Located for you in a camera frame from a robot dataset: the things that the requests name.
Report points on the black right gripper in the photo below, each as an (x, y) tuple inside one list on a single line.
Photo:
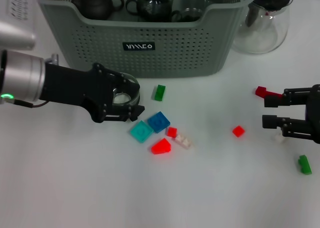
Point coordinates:
[(315, 112)]

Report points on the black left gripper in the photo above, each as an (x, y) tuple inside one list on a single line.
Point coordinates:
[(72, 87)]

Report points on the teal square toy brick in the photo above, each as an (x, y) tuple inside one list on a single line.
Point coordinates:
[(141, 131)]

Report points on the blue square toy brick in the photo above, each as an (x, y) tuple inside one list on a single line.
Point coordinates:
[(158, 122)]

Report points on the small red square brick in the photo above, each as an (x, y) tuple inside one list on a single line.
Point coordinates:
[(238, 131), (172, 132)]

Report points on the red sloped toy brick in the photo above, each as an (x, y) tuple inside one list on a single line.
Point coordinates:
[(161, 146)]

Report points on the white rectangular studded brick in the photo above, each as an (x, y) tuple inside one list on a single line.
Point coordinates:
[(184, 141)]

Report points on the grey-green perforated storage bin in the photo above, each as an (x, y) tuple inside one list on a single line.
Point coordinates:
[(175, 57)]

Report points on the white notched toy brick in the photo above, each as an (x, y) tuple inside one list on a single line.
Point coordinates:
[(278, 137)]

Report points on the dark red long brick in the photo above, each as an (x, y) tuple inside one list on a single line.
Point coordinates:
[(261, 90)]

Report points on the green rectangular toy brick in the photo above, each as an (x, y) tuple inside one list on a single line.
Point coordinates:
[(159, 92)]

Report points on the green notched toy brick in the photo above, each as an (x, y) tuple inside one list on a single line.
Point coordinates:
[(305, 165)]

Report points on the round glass pitcher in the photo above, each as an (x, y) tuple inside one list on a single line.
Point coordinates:
[(262, 35)]

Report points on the dark clay teapot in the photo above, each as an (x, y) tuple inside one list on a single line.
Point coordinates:
[(96, 5)]

